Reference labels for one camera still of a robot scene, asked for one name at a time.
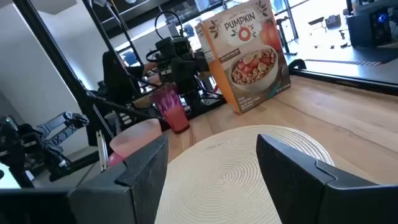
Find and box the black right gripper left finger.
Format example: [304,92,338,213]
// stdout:
[68,134,169,224]

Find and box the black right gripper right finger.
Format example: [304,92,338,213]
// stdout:
[256,133,398,224]

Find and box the pale pink bowl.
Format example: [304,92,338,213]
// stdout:
[109,118,164,159]

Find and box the red faceted plastic tumbler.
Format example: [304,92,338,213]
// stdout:
[149,82,191,135]

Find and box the pumpkin cereal box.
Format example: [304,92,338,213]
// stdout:
[195,0,292,114]

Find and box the white round woven placemat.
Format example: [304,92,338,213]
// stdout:
[154,124,336,224]

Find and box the grey robot device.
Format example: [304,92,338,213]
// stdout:
[0,111,90,189]

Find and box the person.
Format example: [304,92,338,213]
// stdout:
[101,50,159,105]

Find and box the black computer tower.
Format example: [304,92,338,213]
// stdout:
[346,0,398,50]

